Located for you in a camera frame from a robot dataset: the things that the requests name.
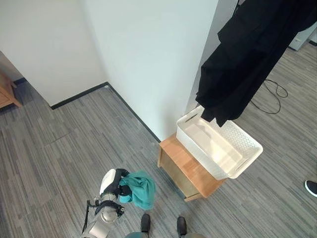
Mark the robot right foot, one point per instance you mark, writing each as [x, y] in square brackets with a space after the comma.
[181, 225]

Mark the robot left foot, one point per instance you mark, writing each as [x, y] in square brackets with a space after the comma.
[145, 223]

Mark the wooden furniture piece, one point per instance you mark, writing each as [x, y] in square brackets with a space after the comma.
[7, 93]

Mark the small wooden side table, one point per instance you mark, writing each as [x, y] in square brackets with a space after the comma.
[184, 168]

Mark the teal cloth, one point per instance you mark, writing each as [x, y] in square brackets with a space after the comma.
[141, 191]

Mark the white plastic laundry basket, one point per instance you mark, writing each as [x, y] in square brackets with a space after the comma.
[220, 146]

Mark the person's shoe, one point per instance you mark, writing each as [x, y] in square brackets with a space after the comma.
[311, 187]

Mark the grey cabinet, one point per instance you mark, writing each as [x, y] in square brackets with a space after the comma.
[299, 39]

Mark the black garment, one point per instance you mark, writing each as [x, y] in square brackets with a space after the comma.
[245, 64]

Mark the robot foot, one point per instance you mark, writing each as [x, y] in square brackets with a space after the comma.
[181, 225]
[145, 223]

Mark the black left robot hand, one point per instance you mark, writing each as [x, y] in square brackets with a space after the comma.
[111, 182]

